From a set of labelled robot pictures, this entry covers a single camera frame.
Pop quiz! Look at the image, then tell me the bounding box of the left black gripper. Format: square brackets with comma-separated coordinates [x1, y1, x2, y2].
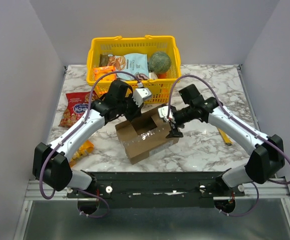
[117, 93, 144, 123]

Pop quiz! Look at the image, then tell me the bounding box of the brown cardboard express box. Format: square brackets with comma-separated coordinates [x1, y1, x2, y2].
[115, 104, 179, 165]

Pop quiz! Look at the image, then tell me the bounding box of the yellow utility knife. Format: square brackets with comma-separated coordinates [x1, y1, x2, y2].
[217, 128, 232, 146]

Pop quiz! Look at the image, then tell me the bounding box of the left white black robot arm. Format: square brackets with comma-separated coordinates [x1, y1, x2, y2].
[33, 80, 151, 198]

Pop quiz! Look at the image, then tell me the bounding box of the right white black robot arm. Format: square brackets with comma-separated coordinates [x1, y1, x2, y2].
[158, 84, 285, 196]

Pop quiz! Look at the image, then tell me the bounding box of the light blue chips bag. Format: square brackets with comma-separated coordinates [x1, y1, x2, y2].
[106, 53, 149, 77]

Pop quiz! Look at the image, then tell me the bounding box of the orange toy package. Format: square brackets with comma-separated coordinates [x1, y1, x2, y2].
[93, 65, 117, 82]

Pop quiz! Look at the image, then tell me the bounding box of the red candy bag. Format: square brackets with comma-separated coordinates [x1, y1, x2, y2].
[59, 91, 90, 128]

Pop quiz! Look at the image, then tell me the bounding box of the yellow plastic shopping basket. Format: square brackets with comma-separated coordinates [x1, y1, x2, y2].
[86, 35, 181, 104]

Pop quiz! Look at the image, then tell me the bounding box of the green round melon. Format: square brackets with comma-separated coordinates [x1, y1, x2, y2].
[148, 51, 172, 74]

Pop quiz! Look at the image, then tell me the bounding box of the orange yellow snack bag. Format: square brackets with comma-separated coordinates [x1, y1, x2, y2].
[69, 140, 94, 168]

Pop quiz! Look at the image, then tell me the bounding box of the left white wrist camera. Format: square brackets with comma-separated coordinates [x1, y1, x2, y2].
[132, 87, 152, 107]

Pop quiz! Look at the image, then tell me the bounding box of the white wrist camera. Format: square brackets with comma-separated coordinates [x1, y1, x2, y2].
[158, 105, 174, 123]
[132, 87, 152, 107]

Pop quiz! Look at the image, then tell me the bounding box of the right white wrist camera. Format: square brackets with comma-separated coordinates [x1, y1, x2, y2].
[158, 105, 174, 123]

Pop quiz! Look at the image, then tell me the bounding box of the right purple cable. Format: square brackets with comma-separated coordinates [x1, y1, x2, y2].
[166, 74, 290, 218]

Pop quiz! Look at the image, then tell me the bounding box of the purple cable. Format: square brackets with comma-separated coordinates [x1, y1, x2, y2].
[166, 74, 290, 218]
[39, 70, 143, 219]

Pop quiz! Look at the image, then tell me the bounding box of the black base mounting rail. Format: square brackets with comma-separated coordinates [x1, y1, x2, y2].
[67, 171, 245, 210]

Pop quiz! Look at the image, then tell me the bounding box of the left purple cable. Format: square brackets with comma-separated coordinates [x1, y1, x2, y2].
[39, 70, 143, 219]

